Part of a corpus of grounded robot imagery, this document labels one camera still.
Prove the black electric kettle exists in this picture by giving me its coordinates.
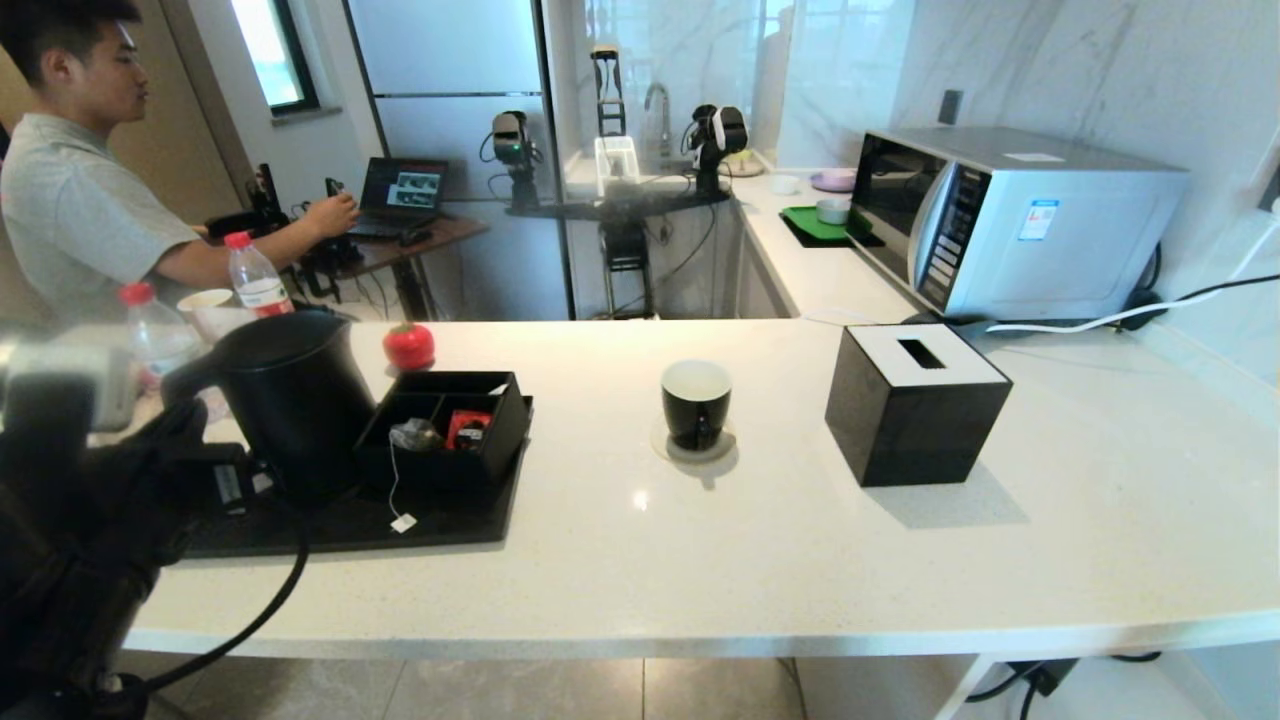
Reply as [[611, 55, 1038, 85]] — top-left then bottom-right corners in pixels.
[[160, 308, 379, 503]]

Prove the grey tea bag with string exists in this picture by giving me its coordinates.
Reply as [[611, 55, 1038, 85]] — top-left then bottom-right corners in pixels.
[[388, 420, 446, 536]]

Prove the plastic water bottle red cap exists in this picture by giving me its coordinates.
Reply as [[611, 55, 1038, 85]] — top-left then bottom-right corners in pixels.
[[224, 231, 295, 317], [120, 283, 206, 391]]

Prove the white paper cup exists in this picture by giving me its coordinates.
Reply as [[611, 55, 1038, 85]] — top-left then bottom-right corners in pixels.
[[177, 289, 251, 339]]

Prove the black serving tray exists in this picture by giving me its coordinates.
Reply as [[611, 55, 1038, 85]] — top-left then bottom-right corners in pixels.
[[180, 395, 534, 558]]

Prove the red tomato shaped timer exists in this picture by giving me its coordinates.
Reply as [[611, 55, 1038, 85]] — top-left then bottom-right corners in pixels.
[[383, 322, 437, 373]]

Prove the red packet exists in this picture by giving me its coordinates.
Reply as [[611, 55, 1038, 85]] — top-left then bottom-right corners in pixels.
[[447, 410, 495, 453]]

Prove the person in grey t-shirt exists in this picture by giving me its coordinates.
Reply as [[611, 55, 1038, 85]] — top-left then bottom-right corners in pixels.
[[0, 0, 361, 326]]

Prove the black compartment organizer box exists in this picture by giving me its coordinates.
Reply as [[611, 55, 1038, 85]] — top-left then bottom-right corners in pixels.
[[355, 371, 533, 501]]

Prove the brown wooden desk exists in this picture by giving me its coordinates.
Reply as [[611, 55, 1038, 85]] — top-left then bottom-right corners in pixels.
[[300, 215, 491, 321]]

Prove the black laptop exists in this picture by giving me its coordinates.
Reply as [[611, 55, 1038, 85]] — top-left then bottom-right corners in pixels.
[[350, 157, 451, 239]]

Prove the window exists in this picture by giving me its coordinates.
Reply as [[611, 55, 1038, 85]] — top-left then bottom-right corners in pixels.
[[230, 0, 321, 113]]

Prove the round clear coaster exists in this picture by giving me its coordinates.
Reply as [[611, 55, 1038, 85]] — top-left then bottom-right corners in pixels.
[[651, 415, 738, 464]]

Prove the steel refrigerator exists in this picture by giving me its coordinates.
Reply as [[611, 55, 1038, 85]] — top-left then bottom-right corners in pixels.
[[340, 0, 576, 321]]

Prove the black cup white inside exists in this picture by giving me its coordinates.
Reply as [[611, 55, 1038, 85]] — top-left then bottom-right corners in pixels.
[[661, 360, 734, 453]]

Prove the chrome faucet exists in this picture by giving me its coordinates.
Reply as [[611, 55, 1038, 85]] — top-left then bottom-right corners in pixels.
[[645, 83, 676, 156]]

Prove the green tray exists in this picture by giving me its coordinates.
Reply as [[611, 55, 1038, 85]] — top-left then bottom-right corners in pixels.
[[780, 205, 886, 249]]

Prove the black tissue box white lid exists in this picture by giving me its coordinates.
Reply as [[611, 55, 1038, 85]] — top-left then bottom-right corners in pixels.
[[825, 323, 1013, 488]]

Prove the silver microwave oven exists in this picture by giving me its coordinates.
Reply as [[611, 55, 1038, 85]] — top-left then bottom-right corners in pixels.
[[846, 127, 1191, 321]]

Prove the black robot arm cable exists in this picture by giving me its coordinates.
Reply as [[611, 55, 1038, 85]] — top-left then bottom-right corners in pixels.
[[130, 500, 311, 696]]

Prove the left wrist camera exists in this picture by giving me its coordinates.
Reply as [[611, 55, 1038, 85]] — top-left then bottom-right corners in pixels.
[[0, 335, 141, 433]]

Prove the black camera with green light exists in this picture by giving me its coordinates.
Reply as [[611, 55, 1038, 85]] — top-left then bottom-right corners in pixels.
[[485, 111, 541, 211]]

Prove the white wire rack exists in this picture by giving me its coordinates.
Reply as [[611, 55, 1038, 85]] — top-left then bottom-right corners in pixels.
[[595, 136, 641, 198]]

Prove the black adapter cable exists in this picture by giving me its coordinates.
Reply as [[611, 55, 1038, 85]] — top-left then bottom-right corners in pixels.
[[965, 650, 1166, 720]]

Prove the white power cable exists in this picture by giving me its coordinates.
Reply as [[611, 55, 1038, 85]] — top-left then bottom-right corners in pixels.
[[985, 225, 1280, 336]]

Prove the black power cable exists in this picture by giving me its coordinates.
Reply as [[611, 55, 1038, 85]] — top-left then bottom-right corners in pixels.
[[1120, 240, 1280, 321]]

